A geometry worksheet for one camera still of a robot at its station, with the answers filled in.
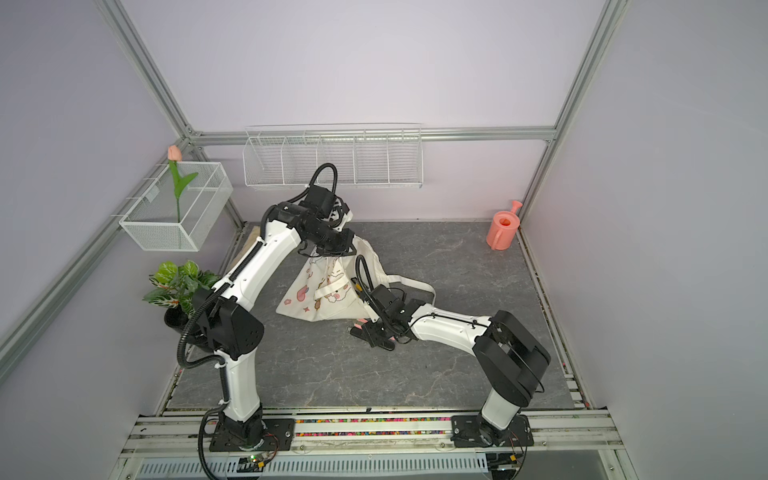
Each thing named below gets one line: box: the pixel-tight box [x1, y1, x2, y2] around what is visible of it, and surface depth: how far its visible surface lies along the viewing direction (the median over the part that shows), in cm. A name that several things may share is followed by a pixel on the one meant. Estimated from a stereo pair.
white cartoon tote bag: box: [276, 237, 437, 322], surface depth 92 cm
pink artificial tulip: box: [167, 145, 199, 223], surface depth 85 cm
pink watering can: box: [486, 200, 523, 251], surface depth 107 cm
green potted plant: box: [142, 260, 221, 329], surface depth 75 cm
